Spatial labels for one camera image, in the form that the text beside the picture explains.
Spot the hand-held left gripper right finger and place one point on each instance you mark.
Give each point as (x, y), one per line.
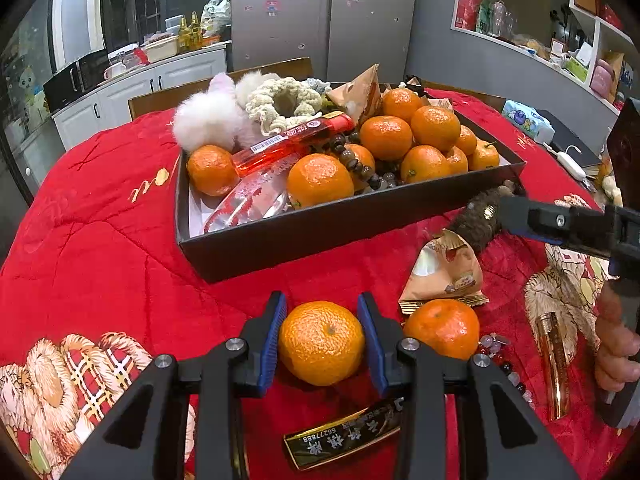
(372, 345)

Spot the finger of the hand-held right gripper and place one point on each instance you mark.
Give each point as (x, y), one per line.
(550, 225)

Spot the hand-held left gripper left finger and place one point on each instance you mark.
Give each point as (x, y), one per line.
(274, 340)

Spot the single mandarin orange fruit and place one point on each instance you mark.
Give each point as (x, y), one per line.
(441, 327)
(320, 342)

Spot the brown fuzzy scrunchie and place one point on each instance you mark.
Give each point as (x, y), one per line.
(477, 225)

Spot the black gold snack bar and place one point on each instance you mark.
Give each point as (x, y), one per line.
(345, 432)

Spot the black cardboard tray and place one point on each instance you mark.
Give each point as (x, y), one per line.
(300, 240)

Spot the pile of mandarins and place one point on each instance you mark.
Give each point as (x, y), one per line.
(385, 137)

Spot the person's right hand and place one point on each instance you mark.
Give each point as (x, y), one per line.
(612, 350)

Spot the black notebook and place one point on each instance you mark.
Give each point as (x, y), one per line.
(575, 140)

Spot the blue tissue pack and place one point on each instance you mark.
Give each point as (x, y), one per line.
(527, 122)

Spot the pink box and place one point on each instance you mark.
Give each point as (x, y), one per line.
(602, 77)

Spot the clear red print packet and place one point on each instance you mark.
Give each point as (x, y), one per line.
(245, 205)

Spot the gold cosmetic tube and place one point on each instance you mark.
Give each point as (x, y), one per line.
(552, 365)

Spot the transparent red plastic tube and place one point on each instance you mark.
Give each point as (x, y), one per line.
(295, 145)

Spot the red embroidered blanket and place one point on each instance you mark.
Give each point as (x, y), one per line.
(100, 240)

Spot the green box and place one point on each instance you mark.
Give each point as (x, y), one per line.
(483, 14)

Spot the cream knitted scrunchie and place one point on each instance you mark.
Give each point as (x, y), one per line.
(265, 105)

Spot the red gift box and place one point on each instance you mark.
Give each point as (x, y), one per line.
(470, 2)

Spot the fluffy white pink pompom scrunchie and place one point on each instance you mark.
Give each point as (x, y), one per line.
(210, 110)

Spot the light blue scrunchie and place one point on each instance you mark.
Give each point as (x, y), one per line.
(315, 83)

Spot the white kitchen cabinet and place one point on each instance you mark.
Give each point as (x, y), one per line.
(120, 97)

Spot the silver double door fridge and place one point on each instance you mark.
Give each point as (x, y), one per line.
(300, 35)

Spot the cream plastic container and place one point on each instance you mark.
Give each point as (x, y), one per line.
(161, 51)

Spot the white cup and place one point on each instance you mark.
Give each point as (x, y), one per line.
(115, 71)

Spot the yellow glass bottle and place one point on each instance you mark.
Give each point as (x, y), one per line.
(184, 32)
(196, 30)

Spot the black microwave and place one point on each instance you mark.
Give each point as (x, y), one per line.
(75, 77)

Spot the white plastic bag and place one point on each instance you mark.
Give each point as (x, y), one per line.
(217, 12)

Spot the doll fridge magnet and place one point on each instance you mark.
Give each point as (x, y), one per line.
(271, 7)

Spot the dark kitchen window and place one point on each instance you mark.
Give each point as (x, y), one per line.
(130, 5)

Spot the glass sliding door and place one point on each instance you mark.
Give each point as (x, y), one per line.
(25, 60)

